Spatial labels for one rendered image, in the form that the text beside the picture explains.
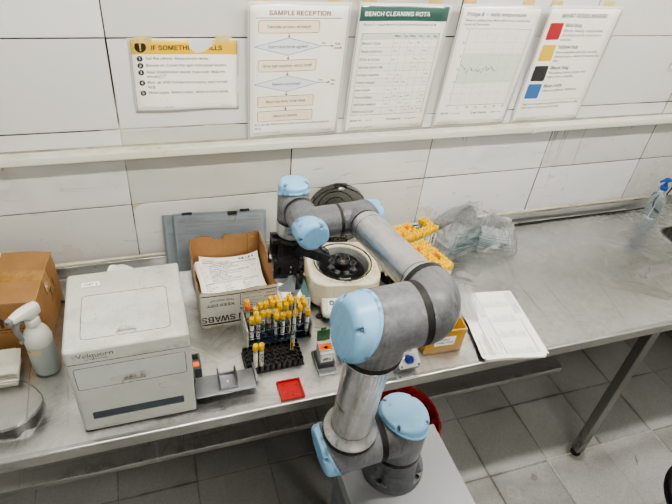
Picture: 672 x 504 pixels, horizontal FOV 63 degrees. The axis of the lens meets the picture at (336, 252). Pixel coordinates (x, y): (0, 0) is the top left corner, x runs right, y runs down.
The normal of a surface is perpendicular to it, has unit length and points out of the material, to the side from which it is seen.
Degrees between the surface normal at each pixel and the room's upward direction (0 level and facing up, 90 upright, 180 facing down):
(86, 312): 0
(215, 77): 90
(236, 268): 1
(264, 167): 90
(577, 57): 94
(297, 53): 94
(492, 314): 0
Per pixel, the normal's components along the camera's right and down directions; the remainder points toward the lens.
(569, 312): 0.09, -0.78
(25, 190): 0.31, 0.61
